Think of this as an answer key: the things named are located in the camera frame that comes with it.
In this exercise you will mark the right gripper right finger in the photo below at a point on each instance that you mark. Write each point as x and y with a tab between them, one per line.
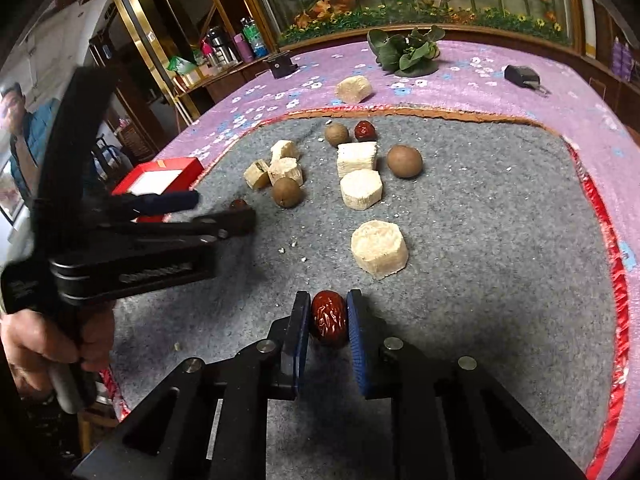
367	333

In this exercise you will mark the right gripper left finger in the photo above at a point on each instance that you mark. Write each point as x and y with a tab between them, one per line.
293	334

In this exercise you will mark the dark red date front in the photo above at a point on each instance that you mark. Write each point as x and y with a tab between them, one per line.
330	319

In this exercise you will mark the white octagonal cane chunk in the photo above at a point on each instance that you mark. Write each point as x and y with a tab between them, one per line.
379	248

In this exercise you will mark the brown round longan front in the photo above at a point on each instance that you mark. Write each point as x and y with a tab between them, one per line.
286	193

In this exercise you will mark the brown round longan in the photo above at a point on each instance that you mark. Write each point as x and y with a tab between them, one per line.
286	193
336	134

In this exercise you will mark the small white cane chunk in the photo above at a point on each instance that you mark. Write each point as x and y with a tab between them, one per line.
361	189

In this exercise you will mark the sugarcane chunk with bark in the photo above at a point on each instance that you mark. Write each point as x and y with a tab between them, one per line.
257	175

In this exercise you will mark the pale sugarcane chunk tall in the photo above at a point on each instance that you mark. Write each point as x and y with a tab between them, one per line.
284	149

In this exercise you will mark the pinkish hexagonal cane chunk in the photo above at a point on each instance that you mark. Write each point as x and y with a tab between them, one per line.
286	167

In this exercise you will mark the large white cane cylinder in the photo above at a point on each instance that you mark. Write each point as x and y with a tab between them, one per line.
356	156

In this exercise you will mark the brown round longan top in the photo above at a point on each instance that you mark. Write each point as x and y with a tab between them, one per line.
336	134

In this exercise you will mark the person's left hand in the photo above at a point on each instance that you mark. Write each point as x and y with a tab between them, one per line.
31	342

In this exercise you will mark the red white tray box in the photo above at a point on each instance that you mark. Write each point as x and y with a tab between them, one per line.
153	190

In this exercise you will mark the man in teal jacket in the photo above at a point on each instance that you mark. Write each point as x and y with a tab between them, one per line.
29	132

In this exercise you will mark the grey felt mat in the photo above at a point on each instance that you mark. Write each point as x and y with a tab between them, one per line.
506	264

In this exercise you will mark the steel thermos flask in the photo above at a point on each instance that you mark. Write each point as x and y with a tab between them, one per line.
220	47

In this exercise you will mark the pink thermos bottle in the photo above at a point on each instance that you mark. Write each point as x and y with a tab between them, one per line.
244	49

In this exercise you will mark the green plastic bottle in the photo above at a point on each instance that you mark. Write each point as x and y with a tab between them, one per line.
254	37

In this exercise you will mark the cane chunk on purple cloth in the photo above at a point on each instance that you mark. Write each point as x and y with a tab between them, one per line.
354	89

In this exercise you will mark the green leafy vegetable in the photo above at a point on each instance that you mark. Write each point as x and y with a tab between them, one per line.
411	55

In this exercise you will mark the purple floral tablecloth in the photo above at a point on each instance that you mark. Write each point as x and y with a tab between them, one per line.
470	85

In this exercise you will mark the black car key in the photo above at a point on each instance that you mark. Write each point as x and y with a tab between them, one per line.
525	77

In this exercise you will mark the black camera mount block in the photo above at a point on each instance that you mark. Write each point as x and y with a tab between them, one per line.
280	64

